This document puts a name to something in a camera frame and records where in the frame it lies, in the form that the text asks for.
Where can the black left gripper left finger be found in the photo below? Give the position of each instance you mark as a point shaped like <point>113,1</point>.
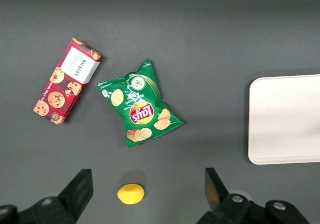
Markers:
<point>75,199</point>

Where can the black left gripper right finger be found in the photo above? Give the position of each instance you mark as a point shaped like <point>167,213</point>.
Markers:
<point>225,209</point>

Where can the pale pink plastic tray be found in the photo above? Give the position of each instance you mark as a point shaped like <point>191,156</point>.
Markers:
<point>285,119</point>

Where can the yellow lemon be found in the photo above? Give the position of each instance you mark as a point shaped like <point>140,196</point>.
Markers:
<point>130,194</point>

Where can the green Lays chips bag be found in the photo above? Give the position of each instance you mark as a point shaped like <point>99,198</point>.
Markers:
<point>142,109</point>

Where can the red Walkers cookie box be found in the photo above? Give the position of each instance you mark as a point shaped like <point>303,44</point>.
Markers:
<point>65,84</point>

